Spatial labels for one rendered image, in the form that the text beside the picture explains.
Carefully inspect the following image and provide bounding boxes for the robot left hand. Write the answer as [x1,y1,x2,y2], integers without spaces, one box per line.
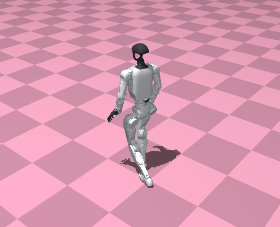
[107,109,119,122]

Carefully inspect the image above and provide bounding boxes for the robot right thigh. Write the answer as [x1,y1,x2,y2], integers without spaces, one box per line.
[136,102,157,138]

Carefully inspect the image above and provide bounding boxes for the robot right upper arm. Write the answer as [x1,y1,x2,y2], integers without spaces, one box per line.
[150,64,161,91]

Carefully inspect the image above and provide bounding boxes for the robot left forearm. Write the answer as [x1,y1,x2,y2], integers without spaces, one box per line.
[114,92,124,115]

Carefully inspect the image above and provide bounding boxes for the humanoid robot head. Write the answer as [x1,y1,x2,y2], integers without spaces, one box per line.
[132,43,149,70]

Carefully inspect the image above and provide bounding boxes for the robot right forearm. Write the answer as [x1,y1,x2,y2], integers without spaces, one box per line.
[149,89,160,103]

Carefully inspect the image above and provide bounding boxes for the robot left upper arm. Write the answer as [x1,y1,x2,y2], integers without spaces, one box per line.
[118,69,133,100]

